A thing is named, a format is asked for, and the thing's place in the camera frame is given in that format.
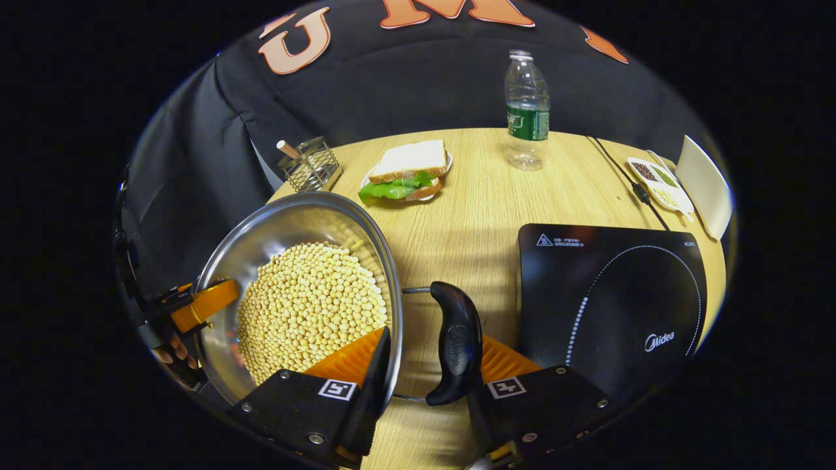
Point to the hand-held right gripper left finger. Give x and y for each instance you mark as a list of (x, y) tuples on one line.
[(369, 398)]

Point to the pile of soybeans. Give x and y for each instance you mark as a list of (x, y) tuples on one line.
[(307, 307)]

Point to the black backdrop cloth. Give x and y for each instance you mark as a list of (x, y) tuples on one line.
[(405, 85)]

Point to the white divided bean dish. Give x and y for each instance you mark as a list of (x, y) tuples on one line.
[(663, 186)]

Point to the black induction cooktop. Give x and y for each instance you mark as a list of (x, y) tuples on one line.
[(614, 294)]

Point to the white toaster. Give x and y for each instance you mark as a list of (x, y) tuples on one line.
[(705, 186)]

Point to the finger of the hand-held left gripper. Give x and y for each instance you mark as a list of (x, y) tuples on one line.
[(209, 303)]

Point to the clear plastic water bottle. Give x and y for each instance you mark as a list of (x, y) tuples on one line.
[(526, 104)]

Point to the lettuce sandwich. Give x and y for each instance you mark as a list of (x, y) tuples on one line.
[(408, 170)]

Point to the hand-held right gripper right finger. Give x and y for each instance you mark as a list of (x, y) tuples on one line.
[(535, 411)]

